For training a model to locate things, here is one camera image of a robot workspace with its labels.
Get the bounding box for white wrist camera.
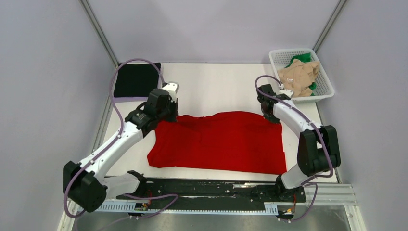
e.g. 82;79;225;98
162;82;179;102
276;89;293;100

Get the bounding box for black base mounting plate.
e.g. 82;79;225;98
133;178;306;209

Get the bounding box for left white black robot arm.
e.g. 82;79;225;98
63;83;179;212

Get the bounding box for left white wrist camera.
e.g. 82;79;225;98
162;82;179;102

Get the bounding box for beige t shirt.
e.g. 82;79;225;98
276;58;321;98

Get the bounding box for aluminium frame rail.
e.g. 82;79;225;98
65;177;358;208

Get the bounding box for red t shirt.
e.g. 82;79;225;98
147;111;287;175

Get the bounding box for green t shirt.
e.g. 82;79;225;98
284;52;318;96

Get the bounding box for folded lavender t shirt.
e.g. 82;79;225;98
111;65;165;103

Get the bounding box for folded black t shirt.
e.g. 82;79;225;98
113;62;162;98

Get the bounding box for purple cable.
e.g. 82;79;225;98
254;75;335;223
63;58;179;220

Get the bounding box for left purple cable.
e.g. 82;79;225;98
63;58;179;220

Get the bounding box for white slotted cable duct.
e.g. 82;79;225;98
96;201;279;216

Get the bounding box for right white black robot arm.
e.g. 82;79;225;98
256;84;341;201

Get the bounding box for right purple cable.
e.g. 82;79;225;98
254;75;335;223

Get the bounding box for white plastic basket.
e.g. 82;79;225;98
268;48;334;103

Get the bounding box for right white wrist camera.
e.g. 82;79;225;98
276;89;293;100

